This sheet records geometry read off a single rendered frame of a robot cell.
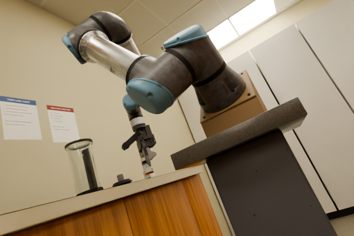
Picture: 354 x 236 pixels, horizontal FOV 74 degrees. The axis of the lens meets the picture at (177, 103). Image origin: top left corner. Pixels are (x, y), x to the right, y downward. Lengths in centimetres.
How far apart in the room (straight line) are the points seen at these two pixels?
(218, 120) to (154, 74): 23
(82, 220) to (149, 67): 48
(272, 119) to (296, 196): 18
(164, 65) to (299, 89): 268
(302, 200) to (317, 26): 292
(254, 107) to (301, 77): 256
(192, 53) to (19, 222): 55
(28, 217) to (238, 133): 51
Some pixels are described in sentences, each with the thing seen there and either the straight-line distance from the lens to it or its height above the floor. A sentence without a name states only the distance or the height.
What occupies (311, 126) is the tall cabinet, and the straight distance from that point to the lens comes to 311.
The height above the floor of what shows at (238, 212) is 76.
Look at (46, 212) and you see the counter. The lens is 70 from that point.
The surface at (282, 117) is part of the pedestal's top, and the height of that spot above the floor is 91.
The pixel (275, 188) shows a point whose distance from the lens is 60.
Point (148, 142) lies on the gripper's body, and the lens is 120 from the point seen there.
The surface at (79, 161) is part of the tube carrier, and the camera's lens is 99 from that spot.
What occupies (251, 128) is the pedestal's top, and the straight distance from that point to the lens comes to 54.
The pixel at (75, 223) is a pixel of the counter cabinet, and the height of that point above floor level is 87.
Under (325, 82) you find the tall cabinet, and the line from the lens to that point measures 318.
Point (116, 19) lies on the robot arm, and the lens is 95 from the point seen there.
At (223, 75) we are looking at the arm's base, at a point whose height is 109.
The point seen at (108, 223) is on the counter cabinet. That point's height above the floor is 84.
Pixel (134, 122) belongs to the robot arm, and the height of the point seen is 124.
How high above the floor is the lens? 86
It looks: 19 degrees up
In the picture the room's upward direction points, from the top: 21 degrees counter-clockwise
